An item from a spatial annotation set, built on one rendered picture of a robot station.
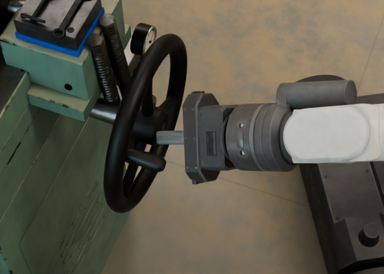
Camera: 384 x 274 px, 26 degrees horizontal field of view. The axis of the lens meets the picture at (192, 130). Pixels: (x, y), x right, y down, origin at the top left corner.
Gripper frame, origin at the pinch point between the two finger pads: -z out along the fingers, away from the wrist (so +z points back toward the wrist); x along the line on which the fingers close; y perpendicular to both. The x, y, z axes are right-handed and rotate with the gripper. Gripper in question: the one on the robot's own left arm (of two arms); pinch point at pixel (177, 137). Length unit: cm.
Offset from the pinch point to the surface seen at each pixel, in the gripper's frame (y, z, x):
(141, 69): 1.3, -4.8, 9.7
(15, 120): 7.2, -24.8, 3.1
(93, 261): -48, -62, -32
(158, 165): 0.9, -2.8, -3.9
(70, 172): -19.3, -40.2, -7.8
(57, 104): 3.4, -19.7, 5.3
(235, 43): -111, -62, 20
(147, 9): -102, -87, 31
